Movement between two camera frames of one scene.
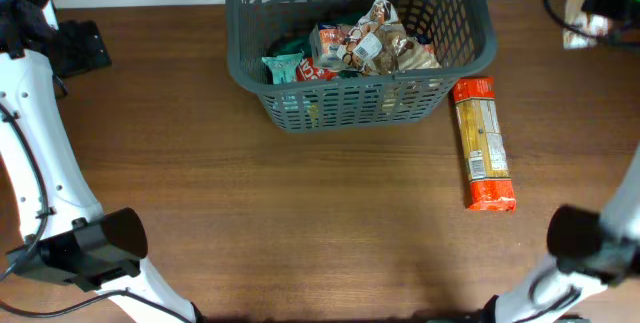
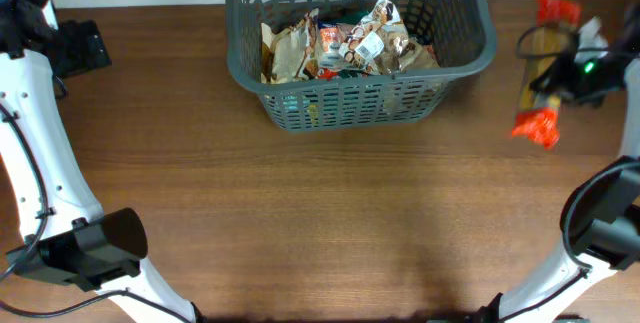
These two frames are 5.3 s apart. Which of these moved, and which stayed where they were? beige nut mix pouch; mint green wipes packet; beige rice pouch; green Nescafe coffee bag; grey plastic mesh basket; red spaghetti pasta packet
Moved: mint green wipes packet; beige rice pouch; red spaghetti pasta packet; green Nescafe coffee bag
Stayed: beige nut mix pouch; grey plastic mesh basket
